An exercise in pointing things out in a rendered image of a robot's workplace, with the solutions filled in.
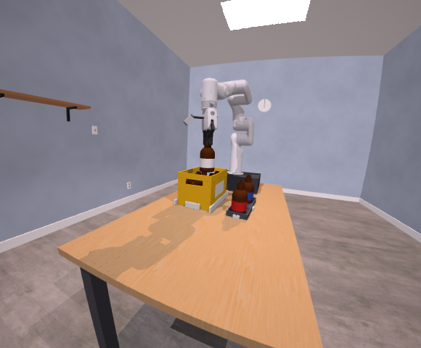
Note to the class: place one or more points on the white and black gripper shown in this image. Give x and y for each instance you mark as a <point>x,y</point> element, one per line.
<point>209,123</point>

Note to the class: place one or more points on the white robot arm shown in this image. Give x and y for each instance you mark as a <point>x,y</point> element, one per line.
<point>237,93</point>

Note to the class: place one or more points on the yellow bottle crate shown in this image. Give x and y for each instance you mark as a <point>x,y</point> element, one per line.
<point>212,189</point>

